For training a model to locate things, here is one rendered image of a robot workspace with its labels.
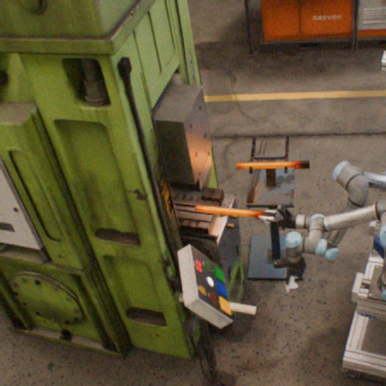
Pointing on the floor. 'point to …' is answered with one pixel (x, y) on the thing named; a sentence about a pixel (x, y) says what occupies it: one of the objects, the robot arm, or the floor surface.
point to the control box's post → (208, 349)
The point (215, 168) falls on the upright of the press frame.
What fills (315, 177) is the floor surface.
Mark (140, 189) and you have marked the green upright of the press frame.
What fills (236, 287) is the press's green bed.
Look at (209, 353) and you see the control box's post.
